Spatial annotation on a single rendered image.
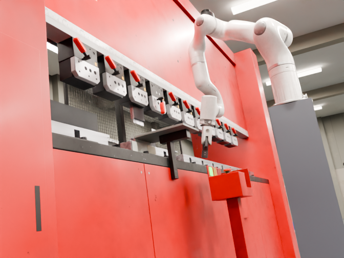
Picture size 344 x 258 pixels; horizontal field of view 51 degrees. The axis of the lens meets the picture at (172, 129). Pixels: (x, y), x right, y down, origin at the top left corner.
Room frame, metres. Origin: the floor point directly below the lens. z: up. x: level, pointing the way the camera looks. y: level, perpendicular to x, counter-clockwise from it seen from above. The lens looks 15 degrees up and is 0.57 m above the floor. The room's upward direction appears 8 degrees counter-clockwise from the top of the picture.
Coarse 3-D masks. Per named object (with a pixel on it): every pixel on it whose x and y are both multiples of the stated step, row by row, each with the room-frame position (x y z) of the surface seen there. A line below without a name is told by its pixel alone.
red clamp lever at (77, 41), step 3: (75, 39) 1.23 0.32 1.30; (78, 39) 1.23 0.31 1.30; (75, 42) 1.23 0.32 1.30; (78, 42) 1.23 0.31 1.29; (81, 42) 1.24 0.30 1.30; (78, 45) 1.24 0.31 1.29; (81, 45) 1.24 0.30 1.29; (78, 48) 1.25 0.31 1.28; (81, 48) 1.25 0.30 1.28; (84, 48) 1.26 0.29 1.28; (81, 51) 1.26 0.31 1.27; (84, 51) 1.26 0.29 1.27; (84, 54) 1.28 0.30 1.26; (87, 54) 1.28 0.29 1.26; (90, 54) 1.28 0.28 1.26; (84, 57) 1.28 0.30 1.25; (87, 57) 1.28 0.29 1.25; (90, 57) 1.28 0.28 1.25
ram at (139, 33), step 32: (64, 0) 1.23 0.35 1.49; (128, 0) 1.70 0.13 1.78; (160, 0) 2.08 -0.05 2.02; (64, 32) 1.22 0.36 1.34; (96, 32) 1.41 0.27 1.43; (128, 32) 1.66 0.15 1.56; (160, 32) 2.02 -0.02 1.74; (192, 32) 2.57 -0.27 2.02; (128, 64) 1.63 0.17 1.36; (160, 64) 1.96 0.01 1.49; (224, 64) 3.28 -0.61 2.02; (192, 96) 2.36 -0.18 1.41; (224, 96) 3.09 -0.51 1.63
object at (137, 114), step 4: (132, 104) 1.68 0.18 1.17; (132, 108) 1.68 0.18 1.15; (136, 108) 1.71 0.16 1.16; (140, 108) 1.74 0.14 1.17; (132, 112) 1.68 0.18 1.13; (136, 112) 1.70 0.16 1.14; (140, 112) 1.74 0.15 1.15; (132, 116) 1.68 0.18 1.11; (136, 116) 1.70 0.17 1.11; (140, 116) 1.73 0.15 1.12; (136, 120) 1.71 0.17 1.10; (140, 120) 1.73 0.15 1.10; (144, 120) 1.77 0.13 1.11; (140, 124) 1.74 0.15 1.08
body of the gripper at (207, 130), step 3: (204, 126) 1.83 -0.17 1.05; (207, 126) 1.83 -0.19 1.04; (210, 126) 1.83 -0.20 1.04; (213, 126) 1.86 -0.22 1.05; (204, 129) 1.83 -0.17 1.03; (207, 129) 1.84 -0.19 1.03; (210, 129) 1.83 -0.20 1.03; (204, 132) 1.83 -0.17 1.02; (207, 132) 1.84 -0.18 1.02; (210, 132) 1.83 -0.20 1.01; (204, 135) 1.84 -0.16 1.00; (207, 135) 1.83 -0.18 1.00; (210, 135) 1.84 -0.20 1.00; (204, 138) 1.84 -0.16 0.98; (210, 138) 1.84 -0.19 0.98; (204, 141) 1.86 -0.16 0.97; (210, 141) 1.84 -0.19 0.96; (210, 144) 1.85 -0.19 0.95
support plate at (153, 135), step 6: (174, 126) 1.55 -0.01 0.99; (180, 126) 1.55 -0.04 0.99; (186, 126) 1.57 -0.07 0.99; (150, 132) 1.60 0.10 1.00; (156, 132) 1.59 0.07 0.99; (162, 132) 1.61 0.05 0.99; (168, 132) 1.62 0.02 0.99; (192, 132) 1.69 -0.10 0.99; (138, 138) 1.66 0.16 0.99; (144, 138) 1.67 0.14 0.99; (150, 138) 1.69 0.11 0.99; (156, 138) 1.71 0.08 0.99
